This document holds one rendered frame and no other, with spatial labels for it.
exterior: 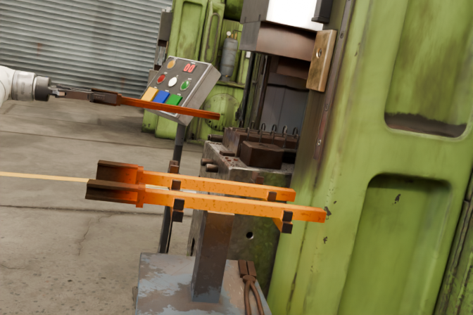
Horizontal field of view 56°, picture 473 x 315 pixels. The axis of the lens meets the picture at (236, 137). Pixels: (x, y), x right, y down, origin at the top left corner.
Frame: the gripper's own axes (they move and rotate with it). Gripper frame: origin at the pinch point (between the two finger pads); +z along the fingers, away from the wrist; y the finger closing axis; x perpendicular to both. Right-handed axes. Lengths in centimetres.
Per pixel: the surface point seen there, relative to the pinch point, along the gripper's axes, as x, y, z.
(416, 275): -36, 44, 95
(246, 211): -10, 70, 28
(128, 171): -8, 55, 6
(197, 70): 11, -47, 37
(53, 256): -104, -99, -17
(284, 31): 30, 8, 53
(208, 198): -8, 69, 20
